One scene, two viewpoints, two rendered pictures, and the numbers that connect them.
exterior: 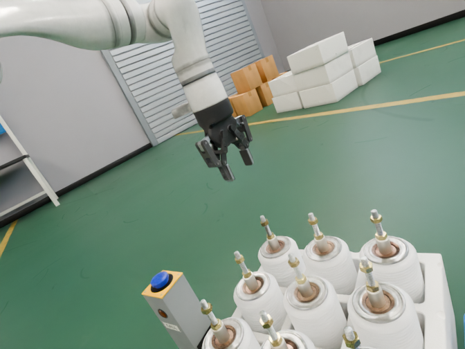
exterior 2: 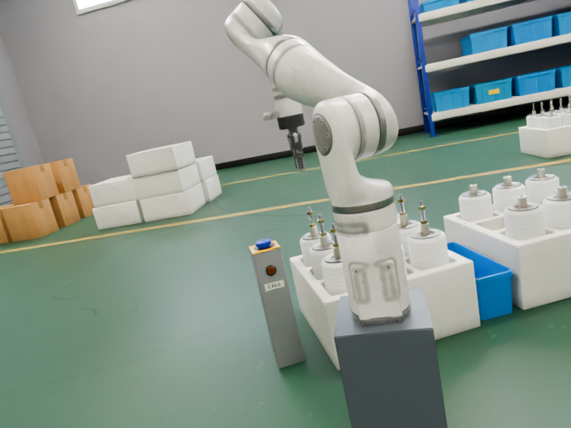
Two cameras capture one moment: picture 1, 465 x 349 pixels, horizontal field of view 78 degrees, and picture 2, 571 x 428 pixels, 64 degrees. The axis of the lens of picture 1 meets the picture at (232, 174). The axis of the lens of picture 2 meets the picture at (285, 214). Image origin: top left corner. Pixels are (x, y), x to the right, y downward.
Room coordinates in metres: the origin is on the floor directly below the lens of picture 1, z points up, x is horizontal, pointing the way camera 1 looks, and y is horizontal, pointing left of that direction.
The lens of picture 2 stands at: (-0.21, 1.02, 0.63)
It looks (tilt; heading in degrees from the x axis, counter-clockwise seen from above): 13 degrees down; 310
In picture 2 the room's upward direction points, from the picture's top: 12 degrees counter-clockwise
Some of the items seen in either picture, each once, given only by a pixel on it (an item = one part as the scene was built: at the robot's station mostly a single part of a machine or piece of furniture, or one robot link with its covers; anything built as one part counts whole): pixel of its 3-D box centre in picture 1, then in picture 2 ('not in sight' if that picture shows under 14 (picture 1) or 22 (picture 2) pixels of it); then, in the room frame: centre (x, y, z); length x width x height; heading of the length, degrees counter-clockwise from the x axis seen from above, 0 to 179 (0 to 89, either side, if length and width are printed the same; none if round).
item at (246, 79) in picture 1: (246, 79); (31, 183); (4.14, -0.73, 0.45); 0.30 x 0.24 x 0.30; 29
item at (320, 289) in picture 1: (306, 292); not in sight; (0.41, -0.03, 0.25); 0.08 x 0.08 x 0.01
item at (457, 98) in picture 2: not in sight; (448, 99); (1.63, -4.44, 0.36); 0.50 x 0.38 x 0.21; 118
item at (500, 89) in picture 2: not in sight; (488, 92); (1.24, -4.61, 0.36); 0.50 x 0.38 x 0.21; 118
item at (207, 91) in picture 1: (197, 92); (280, 105); (0.59, -0.01, 0.64); 0.11 x 0.09 x 0.06; 41
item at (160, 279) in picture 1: (160, 280); (263, 244); (0.54, 0.24, 0.32); 0.04 x 0.04 x 0.02
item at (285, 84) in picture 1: (294, 79); (124, 188); (3.22, -1.06, 0.27); 0.39 x 0.39 x 0.18; 30
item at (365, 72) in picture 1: (352, 74); (194, 191); (3.03, -1.60, 0.09); 0.39 x 0.39 x 0.18; 31
